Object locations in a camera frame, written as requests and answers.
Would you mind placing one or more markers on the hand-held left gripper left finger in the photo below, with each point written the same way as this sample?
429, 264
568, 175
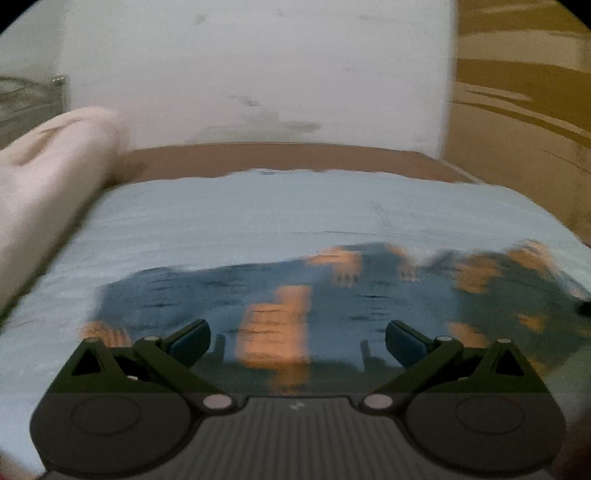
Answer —
193, 342

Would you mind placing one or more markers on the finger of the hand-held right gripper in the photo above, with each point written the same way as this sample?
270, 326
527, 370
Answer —
585, 308

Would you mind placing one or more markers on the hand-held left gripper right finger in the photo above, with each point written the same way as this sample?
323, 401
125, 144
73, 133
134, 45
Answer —
402, 344

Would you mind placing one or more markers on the blue orange printed pants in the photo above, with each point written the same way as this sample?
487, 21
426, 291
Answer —
369, 295

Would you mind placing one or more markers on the light blue striped quilt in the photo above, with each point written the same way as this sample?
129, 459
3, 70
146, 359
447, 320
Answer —
221, 217

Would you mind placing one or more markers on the tan wooden board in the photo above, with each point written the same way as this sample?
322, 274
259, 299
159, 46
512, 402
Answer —
521, 120

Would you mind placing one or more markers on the rolled pink blanket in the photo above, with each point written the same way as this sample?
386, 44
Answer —
51, 184

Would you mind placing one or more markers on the metal bed headboard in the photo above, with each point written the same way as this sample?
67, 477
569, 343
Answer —
27, 106

